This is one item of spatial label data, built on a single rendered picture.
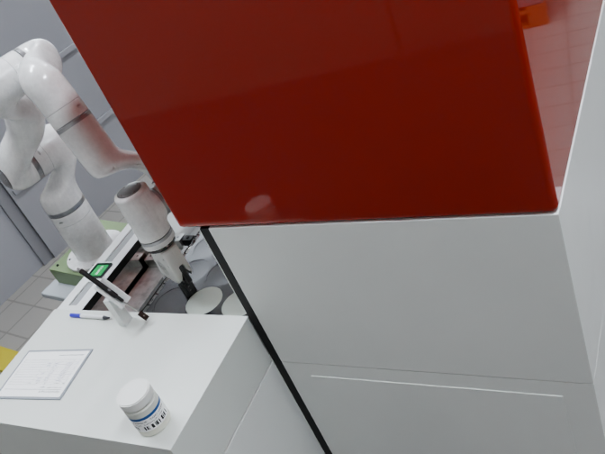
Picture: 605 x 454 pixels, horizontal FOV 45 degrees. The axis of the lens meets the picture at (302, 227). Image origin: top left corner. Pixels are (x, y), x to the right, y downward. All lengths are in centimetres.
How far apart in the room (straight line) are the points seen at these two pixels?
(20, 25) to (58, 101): 274
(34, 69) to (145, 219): 41
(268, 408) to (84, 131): 75
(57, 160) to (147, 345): 71
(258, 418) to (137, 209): 55
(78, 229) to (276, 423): 89
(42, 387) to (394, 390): 80
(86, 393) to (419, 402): 73
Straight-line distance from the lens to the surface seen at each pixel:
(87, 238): 228
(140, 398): 144
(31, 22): 448
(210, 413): 154
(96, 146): 171
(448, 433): 169
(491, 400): 155
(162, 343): 169
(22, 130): 201
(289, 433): 181
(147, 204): 172
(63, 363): 183
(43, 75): 171
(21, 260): 445
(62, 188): 222
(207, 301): 184
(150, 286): 205
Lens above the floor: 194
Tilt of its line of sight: 33 degrees down
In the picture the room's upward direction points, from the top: 25 degrees counter-clockwise
